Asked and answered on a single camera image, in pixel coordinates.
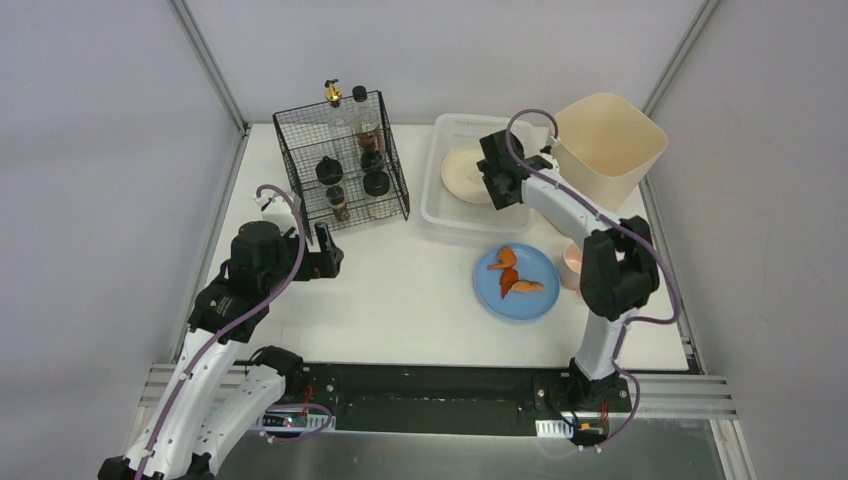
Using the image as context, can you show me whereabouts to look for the orange fried toy food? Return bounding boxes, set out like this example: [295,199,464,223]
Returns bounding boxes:
[510,280,545,294]

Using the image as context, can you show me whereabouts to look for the cream round plate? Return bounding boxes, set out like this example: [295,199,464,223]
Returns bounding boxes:
[440,142,491,205]

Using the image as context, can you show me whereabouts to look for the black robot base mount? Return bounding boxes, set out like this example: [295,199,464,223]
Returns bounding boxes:
[252,363,632,438]

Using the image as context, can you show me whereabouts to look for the clear bottle gold spout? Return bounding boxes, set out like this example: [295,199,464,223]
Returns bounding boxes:
[324,79,353,160]

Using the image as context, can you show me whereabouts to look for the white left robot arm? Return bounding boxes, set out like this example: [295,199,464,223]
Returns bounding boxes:
[97,184,344,479]

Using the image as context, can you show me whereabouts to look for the dark sauce bottle red label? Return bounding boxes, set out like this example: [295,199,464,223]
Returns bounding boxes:
[352,85,385,154]

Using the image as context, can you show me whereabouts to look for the pink cup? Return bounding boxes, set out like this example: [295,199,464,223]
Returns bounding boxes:
[558,242,583,293]

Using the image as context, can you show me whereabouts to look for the small dark taped spice jar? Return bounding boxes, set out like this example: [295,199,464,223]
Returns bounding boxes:
[325,185,350,222]

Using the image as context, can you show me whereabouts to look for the black wire basket rack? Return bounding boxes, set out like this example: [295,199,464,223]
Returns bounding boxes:
[272,86,411,239]

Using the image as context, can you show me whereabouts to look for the spice jar black lid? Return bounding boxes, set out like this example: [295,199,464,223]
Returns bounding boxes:
[315,156,344,187]
[359,145,386,175]
[362,170,391,219]

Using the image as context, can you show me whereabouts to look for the white plastic perforated basket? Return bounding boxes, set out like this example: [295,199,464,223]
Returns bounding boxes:
[420,113,534,234]

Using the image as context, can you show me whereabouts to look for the beige plastic waste bin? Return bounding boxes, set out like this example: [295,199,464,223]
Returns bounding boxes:
[552,93,668,211]

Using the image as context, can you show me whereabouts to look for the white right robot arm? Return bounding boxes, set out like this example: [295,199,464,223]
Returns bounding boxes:
[477,130,660,406]

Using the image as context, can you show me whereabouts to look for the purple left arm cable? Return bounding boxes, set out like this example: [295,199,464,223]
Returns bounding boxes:
[132,184,333,480]

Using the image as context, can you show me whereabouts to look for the blue round plate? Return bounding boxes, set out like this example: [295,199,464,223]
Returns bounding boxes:
[472,243,560,323]

